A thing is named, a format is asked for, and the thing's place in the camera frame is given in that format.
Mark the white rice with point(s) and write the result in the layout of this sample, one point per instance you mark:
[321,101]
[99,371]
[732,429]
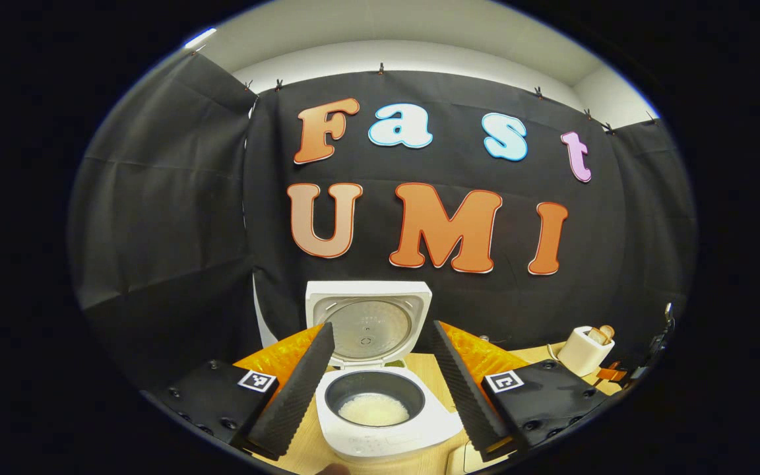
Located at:
[373,410]

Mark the toasted bread slice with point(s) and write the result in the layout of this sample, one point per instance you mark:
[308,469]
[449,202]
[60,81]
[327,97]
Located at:
[609,331]
[596,336]

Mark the white toaster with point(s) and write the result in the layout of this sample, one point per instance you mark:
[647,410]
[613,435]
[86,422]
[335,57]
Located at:
[578,356]

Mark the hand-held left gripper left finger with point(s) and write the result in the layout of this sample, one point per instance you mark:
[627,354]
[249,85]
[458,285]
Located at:
[297,396]

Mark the white rice cooker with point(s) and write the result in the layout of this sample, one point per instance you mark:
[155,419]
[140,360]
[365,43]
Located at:
[367,445]

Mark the row of black cloth clips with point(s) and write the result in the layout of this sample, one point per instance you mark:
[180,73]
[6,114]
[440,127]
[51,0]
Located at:
[381,68]

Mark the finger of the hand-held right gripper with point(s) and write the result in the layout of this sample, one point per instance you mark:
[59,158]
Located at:
[611,374]

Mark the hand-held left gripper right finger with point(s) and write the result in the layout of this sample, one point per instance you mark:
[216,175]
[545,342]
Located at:
[462,396]

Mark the black backdrop cloth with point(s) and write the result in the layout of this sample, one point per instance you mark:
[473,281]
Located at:
[156,198]

